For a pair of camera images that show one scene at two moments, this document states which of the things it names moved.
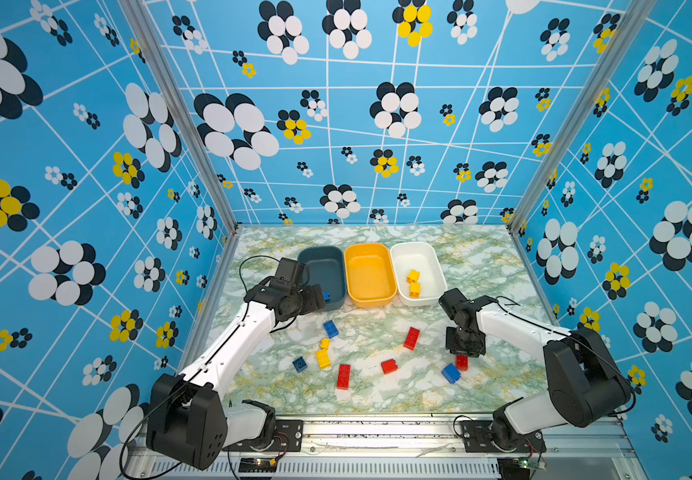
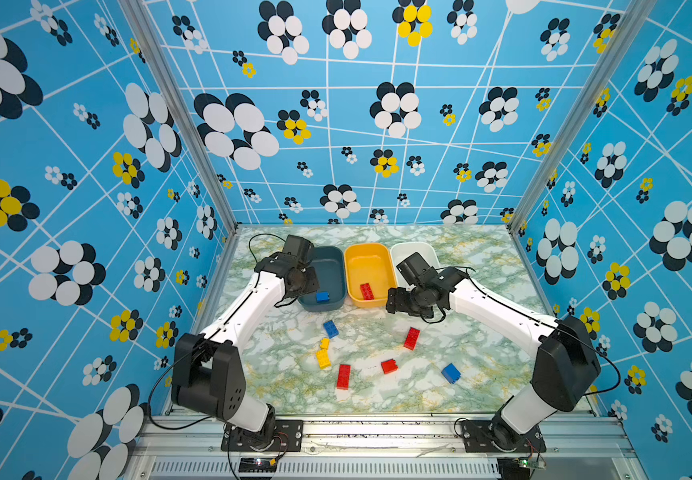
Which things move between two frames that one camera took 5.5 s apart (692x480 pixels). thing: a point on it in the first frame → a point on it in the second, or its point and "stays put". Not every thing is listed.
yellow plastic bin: (371, 278) stays put
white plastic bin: (421, 256) stays put
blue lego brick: (451, 373) stays put
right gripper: (476, 347) → (395, 303)
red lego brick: (462, 362) → (367, 291)
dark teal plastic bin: (326, 266) stays put
